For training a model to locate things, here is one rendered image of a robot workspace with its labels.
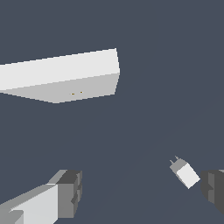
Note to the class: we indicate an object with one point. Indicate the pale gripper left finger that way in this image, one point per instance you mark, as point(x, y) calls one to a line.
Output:
point(52, 198)

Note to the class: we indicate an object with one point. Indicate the white charger plug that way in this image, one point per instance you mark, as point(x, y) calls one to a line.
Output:
point(186, 174)

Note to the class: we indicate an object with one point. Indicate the white wall socket block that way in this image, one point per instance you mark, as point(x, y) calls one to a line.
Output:
point(58, 75)

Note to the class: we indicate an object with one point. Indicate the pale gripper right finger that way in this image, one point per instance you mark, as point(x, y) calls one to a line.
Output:
point(215, 186)

